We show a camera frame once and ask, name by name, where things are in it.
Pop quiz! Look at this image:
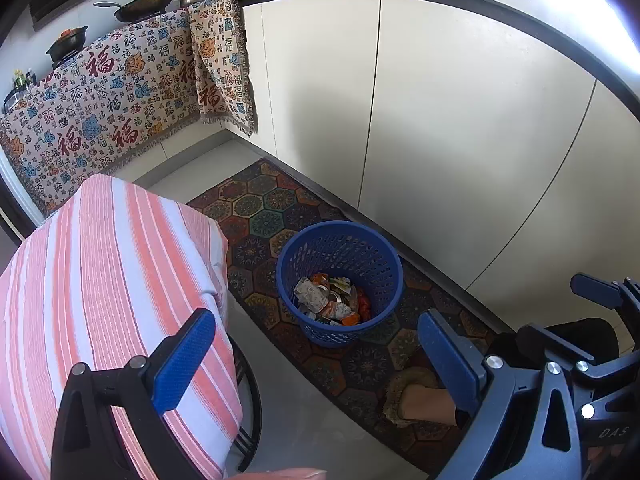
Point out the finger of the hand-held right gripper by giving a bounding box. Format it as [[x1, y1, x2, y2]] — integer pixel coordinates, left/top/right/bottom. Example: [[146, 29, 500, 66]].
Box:
[[571, 272, 640, 321], [516, 325, 601, 376]]

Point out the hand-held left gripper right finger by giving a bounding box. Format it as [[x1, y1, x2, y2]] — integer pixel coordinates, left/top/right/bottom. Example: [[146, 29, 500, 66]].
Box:
[[417, 309, 588, 480]]

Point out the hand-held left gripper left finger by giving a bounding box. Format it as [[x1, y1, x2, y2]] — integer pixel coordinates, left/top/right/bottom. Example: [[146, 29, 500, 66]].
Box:
[[50, 308, 217, 480]]

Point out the orange snack wrapper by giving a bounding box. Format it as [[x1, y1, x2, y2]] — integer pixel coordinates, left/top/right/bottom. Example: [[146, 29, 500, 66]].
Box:
[[320, 310, 361, 326]]

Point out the white snack wrapper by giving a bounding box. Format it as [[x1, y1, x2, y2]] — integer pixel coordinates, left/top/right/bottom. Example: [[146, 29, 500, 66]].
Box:
[[294, 277, 326, 318]]

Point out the blue plastic wastebasket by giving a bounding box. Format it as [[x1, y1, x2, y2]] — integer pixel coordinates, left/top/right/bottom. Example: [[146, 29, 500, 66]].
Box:
[[276, 220, 405, 350]]

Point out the person's left hand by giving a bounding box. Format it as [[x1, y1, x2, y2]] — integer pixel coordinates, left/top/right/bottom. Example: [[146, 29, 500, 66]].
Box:
[[235, 467, 328, 480]]

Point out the person's black trouser leg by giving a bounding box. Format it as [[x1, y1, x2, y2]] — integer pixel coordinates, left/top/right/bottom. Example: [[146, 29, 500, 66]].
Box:
[[487, 317, 621, 371]]

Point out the person's foot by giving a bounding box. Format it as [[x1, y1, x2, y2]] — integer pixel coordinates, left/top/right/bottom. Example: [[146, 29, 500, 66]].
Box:
[[402, 385, 458, 428]]

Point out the tan fluffy slipper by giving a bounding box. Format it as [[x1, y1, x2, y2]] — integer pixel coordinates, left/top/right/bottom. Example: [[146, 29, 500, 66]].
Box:
[[384, 366, 441, 428]]

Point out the pink striped tablecloth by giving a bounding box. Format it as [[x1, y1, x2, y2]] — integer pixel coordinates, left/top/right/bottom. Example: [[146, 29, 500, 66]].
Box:
[[0, 174, 244, 480]]

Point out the hexagon patterned rug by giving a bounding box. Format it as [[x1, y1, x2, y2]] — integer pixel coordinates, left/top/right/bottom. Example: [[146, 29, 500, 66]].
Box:
[[186, 159, 501, 476]]

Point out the cream kitchen counter cabinet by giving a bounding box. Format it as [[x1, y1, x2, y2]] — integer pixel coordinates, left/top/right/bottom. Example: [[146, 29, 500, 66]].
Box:
[[235, 0, 640, 333]]

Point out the wide printed cloth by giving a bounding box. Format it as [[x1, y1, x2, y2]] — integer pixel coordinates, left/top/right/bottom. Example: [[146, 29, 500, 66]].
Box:
[[0, 7, 201, 216]]

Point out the narrow printed cloth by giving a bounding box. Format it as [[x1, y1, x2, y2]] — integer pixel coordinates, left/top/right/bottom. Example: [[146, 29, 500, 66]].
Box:
[[189, 0, 258, 137]]

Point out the condiment bottle set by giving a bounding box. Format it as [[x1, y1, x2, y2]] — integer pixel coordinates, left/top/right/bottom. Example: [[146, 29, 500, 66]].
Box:
[[2, 69, 38, 111]]

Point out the black pot orange lid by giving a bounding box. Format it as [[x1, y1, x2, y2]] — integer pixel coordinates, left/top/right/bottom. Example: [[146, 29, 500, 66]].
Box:
[[46, 26, 90, 63]]

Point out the dark wok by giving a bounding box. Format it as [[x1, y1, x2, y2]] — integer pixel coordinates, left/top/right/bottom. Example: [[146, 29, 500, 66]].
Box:
[[93, 0, 176, 23]]

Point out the black metal table frame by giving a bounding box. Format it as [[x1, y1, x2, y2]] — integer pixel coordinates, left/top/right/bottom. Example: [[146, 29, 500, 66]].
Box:
[[227, 335, 263, 472]]

